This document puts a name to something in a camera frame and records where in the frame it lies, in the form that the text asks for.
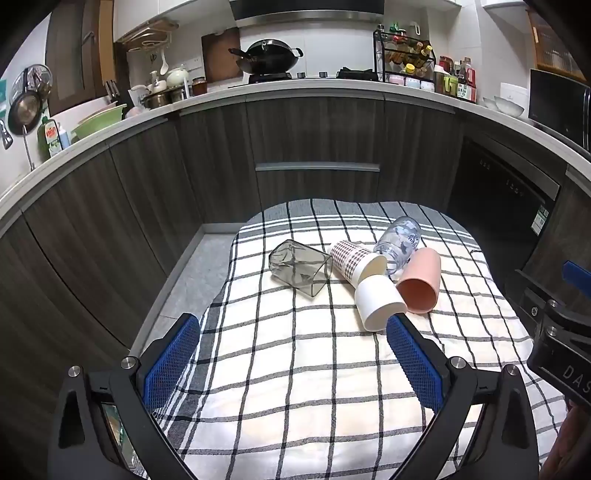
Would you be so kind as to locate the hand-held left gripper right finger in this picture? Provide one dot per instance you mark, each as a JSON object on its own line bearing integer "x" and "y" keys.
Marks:
{"x": 414, "y": 364}

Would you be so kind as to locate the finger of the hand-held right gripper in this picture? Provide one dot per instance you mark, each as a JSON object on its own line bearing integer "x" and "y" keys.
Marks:
{"x": 540, "y": 288}
{"x": 578, "y": 276}

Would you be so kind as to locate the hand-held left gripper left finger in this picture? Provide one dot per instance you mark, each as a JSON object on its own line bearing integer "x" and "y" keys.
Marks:
{"x": 171, "y": 364}

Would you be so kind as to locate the white cup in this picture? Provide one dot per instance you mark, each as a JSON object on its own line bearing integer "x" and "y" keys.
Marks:
{"x": 376, "y": 302}

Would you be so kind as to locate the pink cup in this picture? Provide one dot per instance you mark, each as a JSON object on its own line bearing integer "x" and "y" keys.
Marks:
{"x": 421, "y": 279}

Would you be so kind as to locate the checkered paper cup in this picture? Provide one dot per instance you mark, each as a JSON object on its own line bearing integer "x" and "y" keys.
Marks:
{"x": 353, "y": 258}

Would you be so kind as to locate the grey transparent square cup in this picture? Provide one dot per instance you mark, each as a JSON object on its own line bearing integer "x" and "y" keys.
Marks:
{"x": 300, "y": 267}

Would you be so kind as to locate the person's right hand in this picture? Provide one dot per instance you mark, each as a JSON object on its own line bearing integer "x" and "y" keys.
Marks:
{"x": 570, "y": 443}

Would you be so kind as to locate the black dishwasher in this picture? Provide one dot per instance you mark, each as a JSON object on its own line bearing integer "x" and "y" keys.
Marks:
{"x": 498, "y": 194}

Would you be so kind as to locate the black and white checked cloth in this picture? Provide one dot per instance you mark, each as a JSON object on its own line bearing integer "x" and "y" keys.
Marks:
{"x": 295, "y": 378}

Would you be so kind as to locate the clear printed glass bottle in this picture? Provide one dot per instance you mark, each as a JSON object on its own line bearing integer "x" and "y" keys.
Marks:
{"x": 399, "y": 242}

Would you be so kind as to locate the black microwave oven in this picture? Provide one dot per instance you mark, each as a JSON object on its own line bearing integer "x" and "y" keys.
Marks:
{"x": 558, "y": 108}

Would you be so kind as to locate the white bowl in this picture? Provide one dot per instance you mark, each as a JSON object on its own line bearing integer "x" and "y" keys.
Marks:
{"x": 508, "y": 106}

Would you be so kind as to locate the dark sauce bottle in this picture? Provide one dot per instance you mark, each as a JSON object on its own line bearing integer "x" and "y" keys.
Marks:
{"x": 467, "y": 83}

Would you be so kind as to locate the green mug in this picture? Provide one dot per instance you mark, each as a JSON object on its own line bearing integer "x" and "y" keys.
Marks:
{"x": 451, "y": 86}

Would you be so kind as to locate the green plastic basin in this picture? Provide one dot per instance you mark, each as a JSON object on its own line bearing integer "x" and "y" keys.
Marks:
{"x": 99, "y": 121}

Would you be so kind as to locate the green dish soap bottle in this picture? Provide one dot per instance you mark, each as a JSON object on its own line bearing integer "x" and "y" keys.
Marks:
{"x": 50, "y": 138}

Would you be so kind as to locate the black spice rack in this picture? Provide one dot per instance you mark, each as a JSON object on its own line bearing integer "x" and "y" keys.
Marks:
{"x": 406, "y": 60}

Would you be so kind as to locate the steel pot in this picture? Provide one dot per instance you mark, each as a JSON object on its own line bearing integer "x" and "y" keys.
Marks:
{"x": 161, "y": 98}

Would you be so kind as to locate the knife block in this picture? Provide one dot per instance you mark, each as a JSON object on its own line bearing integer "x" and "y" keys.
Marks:
{"x": 113, "y": 92}

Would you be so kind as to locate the white teapot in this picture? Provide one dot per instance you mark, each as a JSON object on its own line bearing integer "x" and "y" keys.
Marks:
{"x": 177, "y": 77}

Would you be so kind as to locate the hanging frying pan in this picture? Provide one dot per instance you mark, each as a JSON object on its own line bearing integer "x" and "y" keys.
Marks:
{"x": 24, "y": 113}

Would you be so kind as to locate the brown cutting board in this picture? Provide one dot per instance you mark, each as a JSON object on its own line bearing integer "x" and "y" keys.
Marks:
{"x": 217, "y": 55}

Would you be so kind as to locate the hanging steel strainer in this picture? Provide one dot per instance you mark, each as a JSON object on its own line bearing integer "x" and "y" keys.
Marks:
{"x": 34, "y": 79}

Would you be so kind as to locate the black wok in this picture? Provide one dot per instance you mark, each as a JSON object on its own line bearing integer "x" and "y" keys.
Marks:
{"x": 270, "y": 55}

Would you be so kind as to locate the range hood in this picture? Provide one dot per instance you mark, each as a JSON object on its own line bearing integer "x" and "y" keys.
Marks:
{"x": 307, "y": 10}

